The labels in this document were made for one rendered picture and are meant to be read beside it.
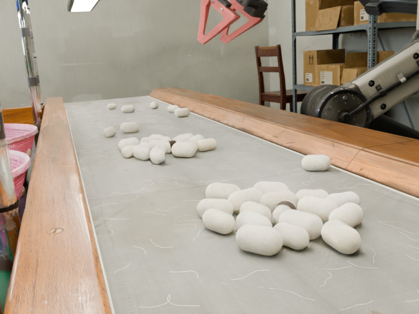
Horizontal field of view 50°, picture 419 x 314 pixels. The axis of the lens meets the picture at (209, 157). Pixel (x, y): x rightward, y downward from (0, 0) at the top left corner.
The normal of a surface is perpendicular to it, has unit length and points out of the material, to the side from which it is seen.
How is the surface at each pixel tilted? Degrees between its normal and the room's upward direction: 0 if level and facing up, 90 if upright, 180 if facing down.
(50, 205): 0
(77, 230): 0
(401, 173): 45
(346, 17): 90
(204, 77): 90
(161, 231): 0
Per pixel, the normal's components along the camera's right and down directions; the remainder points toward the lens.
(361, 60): 0.18, 0.47
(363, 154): -0.71, -0.60
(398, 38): -0.96, 0.11
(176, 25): 0.27, 0.20
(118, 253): -0.06, -0.97
